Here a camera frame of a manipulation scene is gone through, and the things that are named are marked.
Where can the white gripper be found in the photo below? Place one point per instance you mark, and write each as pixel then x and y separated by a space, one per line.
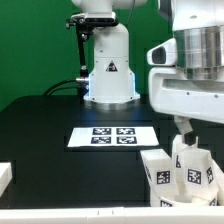
pixel 170 92

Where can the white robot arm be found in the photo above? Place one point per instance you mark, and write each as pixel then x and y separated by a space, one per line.
pixel 187 75

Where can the white marker sheet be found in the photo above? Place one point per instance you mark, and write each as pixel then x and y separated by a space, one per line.
pixel 113 136

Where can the white front fence bar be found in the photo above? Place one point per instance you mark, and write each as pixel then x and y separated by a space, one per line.
pixel 142 215

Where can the white left fence bar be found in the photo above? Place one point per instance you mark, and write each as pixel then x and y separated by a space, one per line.
pixel 5 176

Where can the camera on black stand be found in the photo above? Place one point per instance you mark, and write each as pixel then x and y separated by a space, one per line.
pixel 84 24

